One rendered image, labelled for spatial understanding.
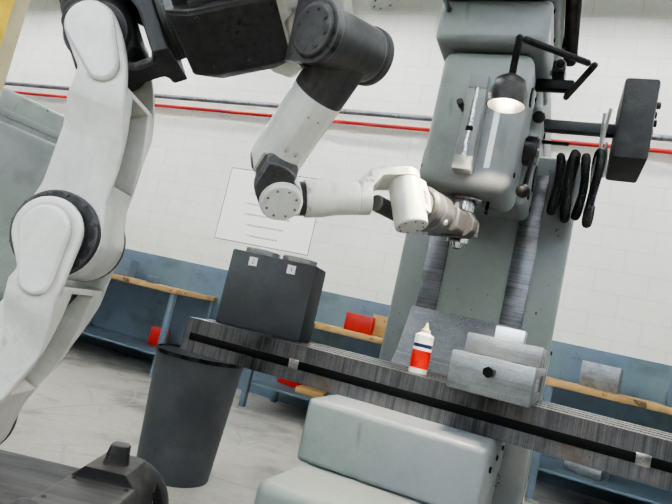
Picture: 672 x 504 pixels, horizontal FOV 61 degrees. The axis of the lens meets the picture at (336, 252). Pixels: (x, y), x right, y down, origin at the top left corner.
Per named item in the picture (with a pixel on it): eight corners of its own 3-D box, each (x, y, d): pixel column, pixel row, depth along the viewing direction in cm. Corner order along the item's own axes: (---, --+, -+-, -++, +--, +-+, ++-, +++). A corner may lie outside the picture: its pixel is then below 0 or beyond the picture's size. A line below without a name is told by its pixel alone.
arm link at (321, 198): (359, 227, 109) (257, 229, 105) (348, 197, 117) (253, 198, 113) (367, 180, 103) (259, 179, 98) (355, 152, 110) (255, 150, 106)
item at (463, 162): (470, 169, 118) (489, 74, 121) (450, 167, 120) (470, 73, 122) (472, 175, 122) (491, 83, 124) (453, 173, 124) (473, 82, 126)
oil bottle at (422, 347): (424, 375, 120) (435, 324, 121) (405, 371, 121) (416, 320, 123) (428, 375, 124) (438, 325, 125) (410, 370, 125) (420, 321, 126)
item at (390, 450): (477, 523, 95) (491, 450, 96) (292, 459, 108) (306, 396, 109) (501, 471, 141) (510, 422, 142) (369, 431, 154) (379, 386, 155)
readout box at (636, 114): (652, 160, 137) (667, 78, 139) (611, 156, 140) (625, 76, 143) (640, 184, 155) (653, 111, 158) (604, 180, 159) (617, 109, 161)
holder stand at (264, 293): (298, 342, 136) (317, 260, 138) (214, 321, 141) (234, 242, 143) (310, 341, 148) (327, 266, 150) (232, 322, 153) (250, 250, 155)
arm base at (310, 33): (309, 83, 84) (346, 10, 80) (263, 47, 91) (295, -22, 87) (370, 106, 96) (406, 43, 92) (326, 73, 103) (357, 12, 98)
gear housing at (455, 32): (548, 42, 118) (556, -3, 119) (432, 38, 127) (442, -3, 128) (548, 109, 149) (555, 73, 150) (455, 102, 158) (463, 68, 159)
